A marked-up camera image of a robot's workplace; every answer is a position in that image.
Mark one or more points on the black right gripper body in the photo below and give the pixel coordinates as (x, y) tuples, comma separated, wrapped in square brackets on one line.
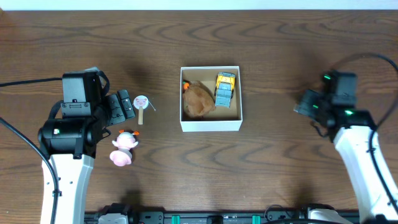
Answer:
[(324, 105)]

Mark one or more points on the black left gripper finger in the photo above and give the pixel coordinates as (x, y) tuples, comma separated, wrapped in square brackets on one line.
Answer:
[(126, 104), (116, 114)]

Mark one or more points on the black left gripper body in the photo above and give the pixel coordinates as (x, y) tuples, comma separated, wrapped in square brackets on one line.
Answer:
[(119, 106)]

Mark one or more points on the wooden pig rattle drum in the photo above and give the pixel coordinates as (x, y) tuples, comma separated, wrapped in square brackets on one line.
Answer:
[(140, 103)]

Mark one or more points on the pink pig figurine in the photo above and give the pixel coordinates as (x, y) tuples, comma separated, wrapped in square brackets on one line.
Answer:
[(124, 143)]

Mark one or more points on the brown plush toy with carrot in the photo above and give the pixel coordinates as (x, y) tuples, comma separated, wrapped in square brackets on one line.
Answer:
[(197, 101)]

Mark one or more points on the yellow grey toy truck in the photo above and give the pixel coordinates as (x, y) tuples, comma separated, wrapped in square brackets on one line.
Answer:
[(225, 84)]

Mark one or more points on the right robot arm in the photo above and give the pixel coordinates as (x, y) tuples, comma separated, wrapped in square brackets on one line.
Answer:
[(354, 135)]

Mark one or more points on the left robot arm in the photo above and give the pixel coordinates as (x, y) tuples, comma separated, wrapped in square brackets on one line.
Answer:
[(68, 141)]

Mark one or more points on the white cardboard box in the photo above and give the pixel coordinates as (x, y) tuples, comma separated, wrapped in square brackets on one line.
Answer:
[(222, 118)]

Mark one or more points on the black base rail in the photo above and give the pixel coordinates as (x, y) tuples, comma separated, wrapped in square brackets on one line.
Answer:
[(121, 213)]

